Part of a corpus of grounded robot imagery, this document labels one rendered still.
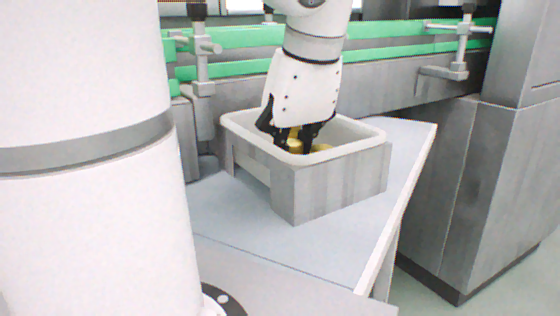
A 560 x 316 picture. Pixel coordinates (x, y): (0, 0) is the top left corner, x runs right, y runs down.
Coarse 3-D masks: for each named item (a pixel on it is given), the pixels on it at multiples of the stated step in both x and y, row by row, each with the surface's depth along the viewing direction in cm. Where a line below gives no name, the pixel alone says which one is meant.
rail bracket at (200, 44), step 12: (192, 12) 47; (204, 12) 47; (192, 24) 48; (204, 24) 48; (168, 36) 57; (180, 36) 55; (192, 36) 48; (204, 36) 48; (192, 48) 49; (204, 48) 47; (216, 48) 45; (204, 60) 50; (204, 72) 50; (192, 84) 52; (204, 84) 50; (204, 96) 51
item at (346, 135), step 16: (240, 112) 60; (256, 112) 61; (240, 128) 52; (256, 128) 62; (336, 128) 58; (352, 128) 55; (368, 128) 53; (256, 144) 48; (272, 144) 46; (336, 144) 59; (352, 144) 46; (368, 144) 47; (288, 160) 43; (304, 160) 42; (320, 160) 43
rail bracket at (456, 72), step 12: (468, 12) 79; (432, 24) 88; (444, 24) 85; (468, 24) 80; (456, 60) 84; (420, 72) 92; (432, 72) 89; (444, 72) 86; (456, 72) 84; (468, 72) 85; (420, 84) 93
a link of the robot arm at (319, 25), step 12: (336, 0) 39; (348, 0) 40; (324, 12) 40; (336, 12) 40; (348, 12) 41; (288, 24) 43; (300, 24) 41; (312, 24) 41; (324, 24) 41; (336, 24) 41; (324, 36) 41; (336, 36) 42
